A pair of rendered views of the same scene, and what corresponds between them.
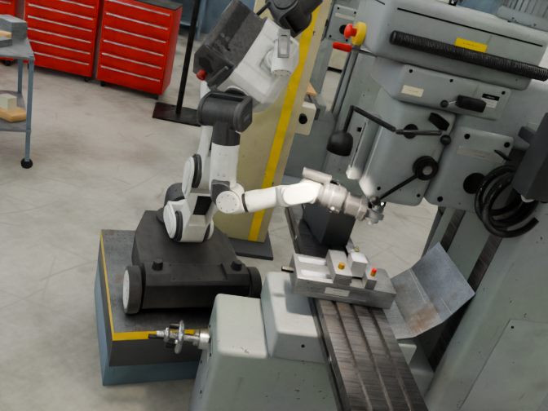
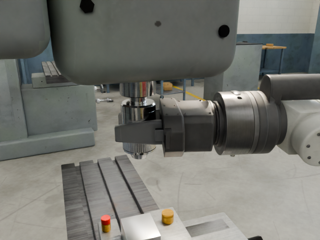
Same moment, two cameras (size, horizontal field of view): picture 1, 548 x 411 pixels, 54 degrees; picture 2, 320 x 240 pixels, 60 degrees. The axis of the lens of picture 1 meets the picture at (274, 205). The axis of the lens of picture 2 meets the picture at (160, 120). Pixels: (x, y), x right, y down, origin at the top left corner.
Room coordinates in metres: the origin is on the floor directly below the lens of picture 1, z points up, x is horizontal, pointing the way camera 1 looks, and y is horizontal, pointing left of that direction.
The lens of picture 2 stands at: (1.98, -0.34, 1.36)
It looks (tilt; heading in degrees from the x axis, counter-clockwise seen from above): 18 degrees down; 173
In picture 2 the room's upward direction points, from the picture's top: straight up
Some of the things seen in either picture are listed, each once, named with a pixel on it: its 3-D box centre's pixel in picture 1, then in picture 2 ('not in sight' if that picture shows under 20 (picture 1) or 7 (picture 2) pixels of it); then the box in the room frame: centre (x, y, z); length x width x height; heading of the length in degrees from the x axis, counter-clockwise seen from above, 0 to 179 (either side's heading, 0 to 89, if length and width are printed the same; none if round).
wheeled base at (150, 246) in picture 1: (186, 240); not in sight; (2.16, 0.35, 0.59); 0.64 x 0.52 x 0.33; 26
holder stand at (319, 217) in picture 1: (330, 209); not in sight; (2.01, -0.23, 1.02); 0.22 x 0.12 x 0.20; 24
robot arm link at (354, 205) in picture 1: (347, 203); (204, 125); (1.63, -0.23, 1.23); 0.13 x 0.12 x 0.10; 176
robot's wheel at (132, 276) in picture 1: (131, 289); not in sight; (1.83, 0.48, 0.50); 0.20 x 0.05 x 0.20; 26
